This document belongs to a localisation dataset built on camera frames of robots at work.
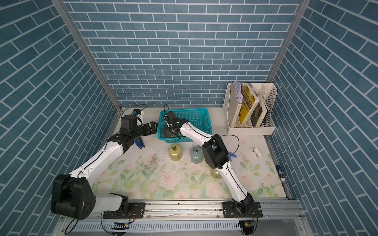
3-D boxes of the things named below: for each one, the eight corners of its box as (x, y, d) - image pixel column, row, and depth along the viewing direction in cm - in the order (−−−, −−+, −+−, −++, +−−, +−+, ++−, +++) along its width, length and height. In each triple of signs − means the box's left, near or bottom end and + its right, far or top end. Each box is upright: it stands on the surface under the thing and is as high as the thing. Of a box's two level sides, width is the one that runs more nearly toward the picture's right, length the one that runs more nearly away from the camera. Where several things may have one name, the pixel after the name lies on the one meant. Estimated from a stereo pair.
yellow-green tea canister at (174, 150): (169, 160, 93) (167, 154, 86) (170, 150, 97) (169, 143, 90) (181, 161, 93) (180, 154, 86) (181, 150, 97) (180, 143, 91)
